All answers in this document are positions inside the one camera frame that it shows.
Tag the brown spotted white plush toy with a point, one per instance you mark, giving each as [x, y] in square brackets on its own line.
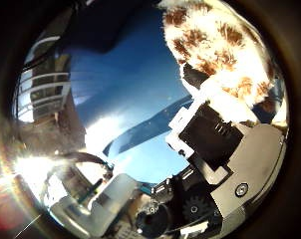
[220, 53]

